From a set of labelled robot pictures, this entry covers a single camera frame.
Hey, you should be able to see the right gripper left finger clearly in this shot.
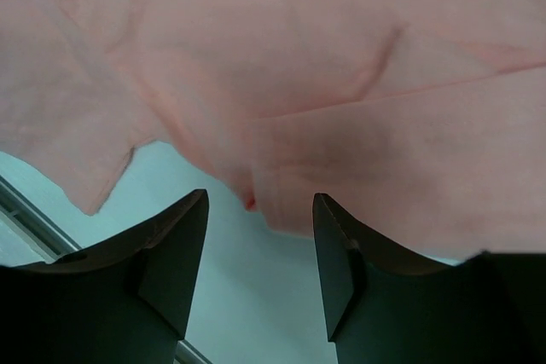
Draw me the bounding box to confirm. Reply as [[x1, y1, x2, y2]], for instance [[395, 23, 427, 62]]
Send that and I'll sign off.
[[0, 188, 210, 364]]

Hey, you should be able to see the pink t shirt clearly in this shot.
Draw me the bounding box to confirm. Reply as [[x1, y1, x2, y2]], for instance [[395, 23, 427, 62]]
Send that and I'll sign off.
[[1, 0, 545, 259]]

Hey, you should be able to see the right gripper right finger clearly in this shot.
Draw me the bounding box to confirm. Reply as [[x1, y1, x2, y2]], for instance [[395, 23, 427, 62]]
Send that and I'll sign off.
[[312, 194, 545, 363]]

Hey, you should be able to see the aluminium table rail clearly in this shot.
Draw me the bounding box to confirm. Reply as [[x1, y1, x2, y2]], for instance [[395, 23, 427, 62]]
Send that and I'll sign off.
[[0, 174, 212, 364]]

